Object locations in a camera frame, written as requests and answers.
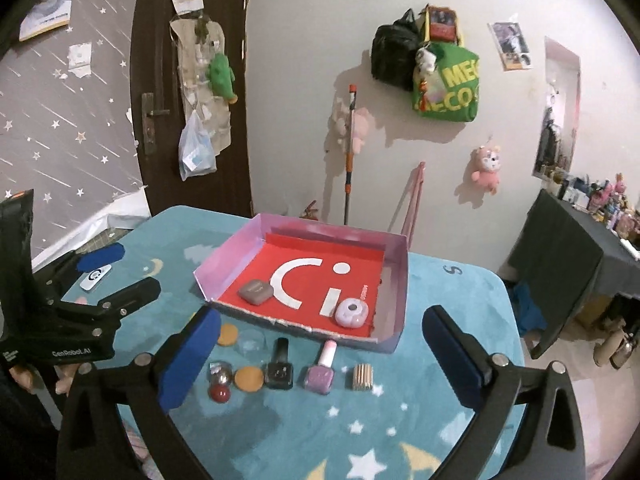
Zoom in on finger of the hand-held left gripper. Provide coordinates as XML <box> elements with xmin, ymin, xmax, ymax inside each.
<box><xmin>55</xmin><ymin>276</ymin><xmax>162</xmax><ymax>322</ymax></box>
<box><xmin>32</xmin><ymin>242</ymin><xmax>126</xmax><ymax>286</ymax></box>

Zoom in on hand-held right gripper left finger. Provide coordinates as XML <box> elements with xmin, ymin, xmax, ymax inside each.
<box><xmin>57</xmin><ymin>306</ymin><xmax>223</xmax><ymax>480</ymax></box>

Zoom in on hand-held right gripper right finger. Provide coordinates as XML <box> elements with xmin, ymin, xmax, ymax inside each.
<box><xmin>422</xmin><ymin>305</ymin><xmax>586</xmax><ymax>480</ymax></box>

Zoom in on clear glitter jar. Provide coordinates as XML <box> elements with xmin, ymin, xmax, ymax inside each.
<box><xmin>207</xmin><ymin>360</ymin><xmax>233</xmax><ymax>385</ymax></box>

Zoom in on small orange ball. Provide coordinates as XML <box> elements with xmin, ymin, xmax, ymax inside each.
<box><xmin>234</xmin><ymin>366</ymin><xmax>265</xmax><ymax>393</ymax></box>

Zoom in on clear round glass lid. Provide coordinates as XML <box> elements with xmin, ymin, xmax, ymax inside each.
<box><xmin>237</xmin><ymin>330</ymin><xmax>267</xmax><ymax>358</ymax></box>

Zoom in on gold bead cube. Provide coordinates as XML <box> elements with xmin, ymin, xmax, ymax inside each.
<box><xmin>346</xmin><ymin>364</ymin><xmax>375</xmax><ymax>391</ymax></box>

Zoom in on black nail polish bottle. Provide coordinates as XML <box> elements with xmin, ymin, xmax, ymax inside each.
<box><xmin>263</xmin><ymin>337</ymin><xmax>296</xmax><ymax>391</ymax></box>

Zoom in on purple nail polish bottle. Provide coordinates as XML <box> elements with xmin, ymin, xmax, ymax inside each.
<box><xmin>302</xmin><ymin>340</ymin><xmax>337</xmax><ymax>396</ymax></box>

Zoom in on pink cardboard box red inside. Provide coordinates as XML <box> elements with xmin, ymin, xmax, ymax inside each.
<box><xmin>192</xmin><ymin>212</ymin><xmax>412</xmax><ymax>356</ymax></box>

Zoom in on person's left forearm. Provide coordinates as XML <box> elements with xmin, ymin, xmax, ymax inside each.
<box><xmin>0</xmin><ymin>367</ymin><xmax>63</xmax><ymax>480</ymax></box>

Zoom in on person's left hand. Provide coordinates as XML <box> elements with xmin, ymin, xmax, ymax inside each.
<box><xmin>10</xmin><ymin>364</ymin><xmax>86</xmax><ymax>396</ymax></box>

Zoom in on white remote control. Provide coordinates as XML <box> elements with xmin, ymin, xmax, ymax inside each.
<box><xmin>80</xmin><ymin>265</ymin><xmax>115</xmax><ymax>292</ymax></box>

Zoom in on teal star-print table cloth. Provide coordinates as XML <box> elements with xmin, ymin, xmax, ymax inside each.
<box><xmin>30</xmin><ymin>205</ymin><xmax>526</xmax><ymax>480</ymax></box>

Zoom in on blue cloth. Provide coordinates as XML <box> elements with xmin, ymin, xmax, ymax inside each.
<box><xmin>510</xmin><ymin>282</ymin><xmax>548</xmax><ymax>336</ymax></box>

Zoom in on grey rounded case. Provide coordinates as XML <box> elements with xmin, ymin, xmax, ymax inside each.
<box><xmin>237</xmin><ymin>279</ymin><xmax>275</xmax><ymax>306</ymax></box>

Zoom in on lilac oval case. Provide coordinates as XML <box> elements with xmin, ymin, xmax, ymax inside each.
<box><xmin>334</xmin><ymin>297</ymin><xmax>370</xmax><ymax>328</ymax></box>

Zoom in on clear plastic bag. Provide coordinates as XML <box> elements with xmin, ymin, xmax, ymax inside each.
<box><xmin>178</xmin><ymin>110</ymin><xmax>218</xmax><ymax>182</ymax></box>

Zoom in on table with dark cloth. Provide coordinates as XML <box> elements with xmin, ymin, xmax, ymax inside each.
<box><xmin>502</xmin><ymin>189</ymin><xmax>640</xmax><ymax>361</ymax></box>

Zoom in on pink folding rack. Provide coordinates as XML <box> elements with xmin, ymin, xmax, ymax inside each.
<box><xmin>397</xmin><ymin>161</ymin><xmax>427</xmax><ymax>251</ymax></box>

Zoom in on beige hanging organizer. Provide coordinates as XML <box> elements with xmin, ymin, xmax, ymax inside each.
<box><xmin>169</xmin><ymin>12</ymin><xmax>236</xmax><ymax>153</ymax></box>

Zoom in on pink bear plush toy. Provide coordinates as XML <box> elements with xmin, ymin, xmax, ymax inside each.
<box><xmin>470</xmin><ymin>145</ymin><xmax>503</xmax><ymax>196</ymax></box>

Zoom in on dark brown door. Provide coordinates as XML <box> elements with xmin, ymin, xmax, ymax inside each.
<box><xmin>130</xmin><ymin>0</ymin><xmax>253</xmax><ymax>218</ymax></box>

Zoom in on green plush toy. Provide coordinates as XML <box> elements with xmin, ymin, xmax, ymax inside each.
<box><xmin>206</xmin><ymin>52</ymin><xmax>240</xmax><ymax>106</ymax></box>

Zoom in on orange and white mop stick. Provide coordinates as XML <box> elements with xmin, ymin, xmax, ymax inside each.
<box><xmin>342</xmin><ymin>84</ymin><xmax>358</xmax><ymax>226</ymax></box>

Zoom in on row of bottles and figures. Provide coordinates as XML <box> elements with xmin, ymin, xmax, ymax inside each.
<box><xmin>542</xmin><ymin>162</ymin><xmax>640</xmax><ymax>248</ymax></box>

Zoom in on pale pink plush toy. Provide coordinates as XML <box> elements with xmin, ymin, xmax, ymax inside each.
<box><xmin>327</xmin><ymin>102</ymin><xmax>376</xmax><ymax>156</ymax></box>

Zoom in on small dark hanging ornament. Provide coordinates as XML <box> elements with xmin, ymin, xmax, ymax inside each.
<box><xmin>192</xmin><ymin>12</ymin><xmax>213</xmax><ymax>43</ymax></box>

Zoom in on white paper booklet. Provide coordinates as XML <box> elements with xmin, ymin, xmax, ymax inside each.
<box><xmin>19</xmin><ymin>0</ymin><xmax>73</xmax><ymax>42</ymax></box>

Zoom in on green tote bag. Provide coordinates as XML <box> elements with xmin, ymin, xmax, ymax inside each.
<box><xmin>412</xmin><ymin>42</ymin><xmax>482</xmax><ymax>123</ymax></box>

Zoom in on pink-framed mirror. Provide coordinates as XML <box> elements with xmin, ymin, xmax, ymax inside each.
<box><xmin>532</xmin><ymin>36</ymin><xmax>583</xmax><ymax>181</ymax></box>

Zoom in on small white plush toy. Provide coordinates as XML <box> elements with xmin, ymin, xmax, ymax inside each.
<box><xmin>415</xmin><ymin>45</ymin><xmax>441</xmax><ymax>78</ymax></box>

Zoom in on black hanging bag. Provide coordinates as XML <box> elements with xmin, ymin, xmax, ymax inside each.
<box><xmin>371</xmin><ymin>8</ymin><xmax>426</xmax><ymax>92</ymax></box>

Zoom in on yellow-edged red bag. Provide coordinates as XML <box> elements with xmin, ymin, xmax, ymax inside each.
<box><xmin>419</xmin><ymin>4</ymin><xmax>466</xmax><ymax>46</ymax></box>

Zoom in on metal door handle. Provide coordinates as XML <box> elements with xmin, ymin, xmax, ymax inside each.
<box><xmin>140</xmin><ymin>92</ymin><xmax>171</xmax><ymax>156</ymax></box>

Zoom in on wall photo print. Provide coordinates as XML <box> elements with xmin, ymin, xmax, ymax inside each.
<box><xmin>489</xmin><ymin>21</ymin><xmax>533</xmax><ymax>72</ymax></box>

